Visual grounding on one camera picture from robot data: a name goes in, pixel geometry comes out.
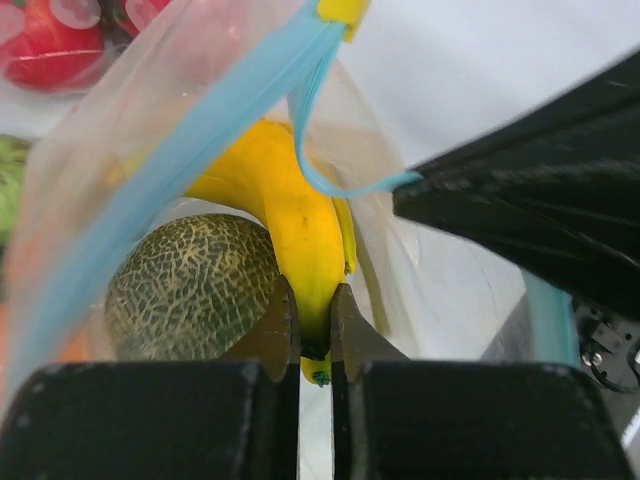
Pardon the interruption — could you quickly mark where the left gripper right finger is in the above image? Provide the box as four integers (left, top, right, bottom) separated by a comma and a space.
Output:
330, 284, 634, 479

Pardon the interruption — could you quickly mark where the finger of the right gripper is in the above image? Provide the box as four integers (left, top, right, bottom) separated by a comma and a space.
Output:
411, 50, 639, 174

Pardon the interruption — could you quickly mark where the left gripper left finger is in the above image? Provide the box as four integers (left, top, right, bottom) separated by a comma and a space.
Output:
1, 278, 300, 479

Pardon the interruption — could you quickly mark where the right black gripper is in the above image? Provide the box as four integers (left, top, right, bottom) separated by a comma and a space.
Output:
393, 173, 639, 394

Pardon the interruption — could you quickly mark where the yellow fake banana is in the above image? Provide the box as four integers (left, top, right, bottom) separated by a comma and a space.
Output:
185, 120, 357, 386

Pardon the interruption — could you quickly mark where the blue zip clear bag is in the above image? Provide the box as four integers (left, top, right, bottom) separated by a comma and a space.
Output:
0, 0, 576, 480

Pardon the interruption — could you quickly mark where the green fake cabbage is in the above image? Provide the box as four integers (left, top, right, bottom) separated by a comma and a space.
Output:
0, 134, 32, 246

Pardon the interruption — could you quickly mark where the red spotted fake strawberry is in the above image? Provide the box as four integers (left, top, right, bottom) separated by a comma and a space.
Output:
1, 1, 106, 93

